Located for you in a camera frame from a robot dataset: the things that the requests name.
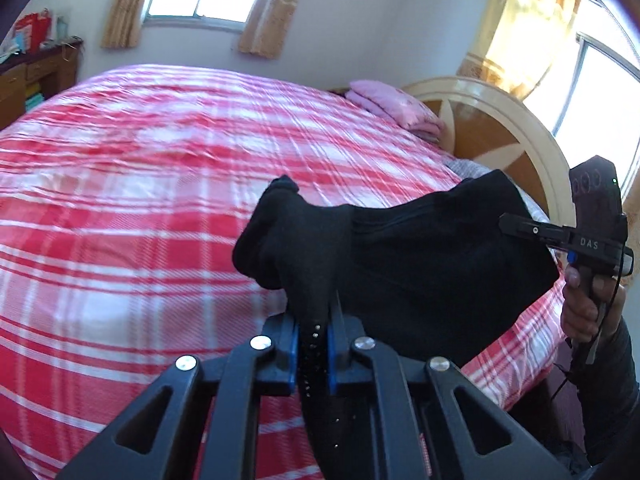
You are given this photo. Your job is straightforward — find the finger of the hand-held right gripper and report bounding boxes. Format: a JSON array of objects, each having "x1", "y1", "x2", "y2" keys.
[{"x1": 499, "y1": 212, "x2": 571, "y2": 252}]

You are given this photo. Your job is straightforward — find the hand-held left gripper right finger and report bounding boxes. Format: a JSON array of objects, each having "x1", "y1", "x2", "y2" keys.
[{"x1": 327, "y1": 292, "x2": 573, "y2": 480}]

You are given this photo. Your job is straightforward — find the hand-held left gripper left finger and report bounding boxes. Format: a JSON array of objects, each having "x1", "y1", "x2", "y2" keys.
[{"x1": 55, "y1": 310, "x2": 301, "y2": 480}]

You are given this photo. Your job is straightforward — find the black pants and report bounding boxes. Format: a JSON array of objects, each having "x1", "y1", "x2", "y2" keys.
[{"x1": 232, "y1": 169, "x2": 560, "y2": 480}]

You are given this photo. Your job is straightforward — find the person's right forearm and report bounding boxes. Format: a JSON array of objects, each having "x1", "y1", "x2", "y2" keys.
[{"x1": 570, "y1": 317, "x2": 640, "y2": 466}]

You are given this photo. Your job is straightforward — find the person's right hand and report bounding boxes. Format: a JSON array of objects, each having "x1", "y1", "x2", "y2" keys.
[{"x1": 560, "y1": 262, "x2": 628, "y2": 345}]

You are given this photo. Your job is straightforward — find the striped pillow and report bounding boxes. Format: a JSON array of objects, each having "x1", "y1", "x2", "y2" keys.
[{"x1": 442, "y1": 157, "x2": 551, "y2": 221}]

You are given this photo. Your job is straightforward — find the cream wooden headboard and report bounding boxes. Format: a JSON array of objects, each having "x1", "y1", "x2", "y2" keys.
[{"x1": 402, "y1": 76, "x2": 576, "y2": 226}]

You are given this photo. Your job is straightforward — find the beige patterned curtain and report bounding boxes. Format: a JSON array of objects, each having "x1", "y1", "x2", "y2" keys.
[
  {"x1": 237, "y1": 0, "x2": 313, "y2": 59},
  {"x1": 101, "y1": 0, "x2": 160, "y2": 50},
  {"x1": 456, "y1": 0, "x2": 586, "y2": 103}
]

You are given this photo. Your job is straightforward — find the pink folded pillow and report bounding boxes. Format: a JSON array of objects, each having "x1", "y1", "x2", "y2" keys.
[{"x1": 346, "y1": 79, "x2": 443, "y2": 142}]

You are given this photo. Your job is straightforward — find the dark purple cloth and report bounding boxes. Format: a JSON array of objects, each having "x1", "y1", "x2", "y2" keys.
[{"x1": 505, "y1": 345, "x2": 588, "y2": 466}]

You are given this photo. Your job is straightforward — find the red plaid bed sheet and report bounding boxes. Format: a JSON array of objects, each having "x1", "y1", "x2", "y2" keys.
[{"x1": 0, "y1": 64, "x2": 568, "y2": 480}]

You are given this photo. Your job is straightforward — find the brown wooden cabinet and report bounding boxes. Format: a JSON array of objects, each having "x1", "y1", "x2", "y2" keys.
[{"x1": 0, "y1": 37, "x2": 83, "y2": 131}]

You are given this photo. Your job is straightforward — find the black cable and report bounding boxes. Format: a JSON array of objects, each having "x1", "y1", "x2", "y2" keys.
[{"x1": 550, "y1": 214, "x2": 630, "y2": 403}]

